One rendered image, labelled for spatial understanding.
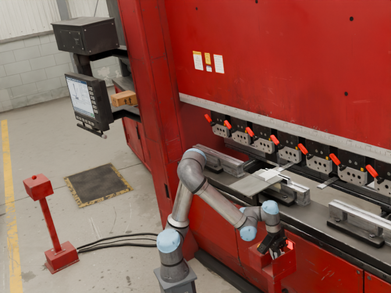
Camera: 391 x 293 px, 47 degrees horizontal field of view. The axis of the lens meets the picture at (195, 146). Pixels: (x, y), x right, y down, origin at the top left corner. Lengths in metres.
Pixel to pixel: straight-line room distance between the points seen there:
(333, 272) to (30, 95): 7.48
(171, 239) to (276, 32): 1.14
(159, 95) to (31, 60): 6.09
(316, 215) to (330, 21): 1.04
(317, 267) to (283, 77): 1.03
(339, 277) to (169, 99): 1.60
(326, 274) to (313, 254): 0.12
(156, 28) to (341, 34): 1.39
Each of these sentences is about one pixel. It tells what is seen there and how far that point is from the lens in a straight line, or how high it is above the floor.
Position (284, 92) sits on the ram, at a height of 1.54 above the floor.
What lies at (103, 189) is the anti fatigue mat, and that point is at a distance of 5.14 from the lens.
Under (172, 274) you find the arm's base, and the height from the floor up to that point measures 0.82.
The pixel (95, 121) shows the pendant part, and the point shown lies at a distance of 3.19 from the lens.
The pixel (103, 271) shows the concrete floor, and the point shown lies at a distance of 3.91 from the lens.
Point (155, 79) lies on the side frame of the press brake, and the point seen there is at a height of 1.51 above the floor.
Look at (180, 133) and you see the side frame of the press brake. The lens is 3.30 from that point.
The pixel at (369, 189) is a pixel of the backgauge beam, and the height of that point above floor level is 0.97.
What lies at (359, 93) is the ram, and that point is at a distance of 2.11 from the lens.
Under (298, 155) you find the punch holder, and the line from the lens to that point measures 2.48.
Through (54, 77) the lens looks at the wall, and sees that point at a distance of 9.15.
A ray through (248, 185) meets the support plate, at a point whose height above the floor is 1.00.
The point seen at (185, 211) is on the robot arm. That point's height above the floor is 1.08.
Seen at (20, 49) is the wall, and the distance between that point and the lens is 9.02.
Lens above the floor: 2.28
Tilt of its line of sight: 23 degrees down
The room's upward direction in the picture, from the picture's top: 9 degrees counter-clockwise
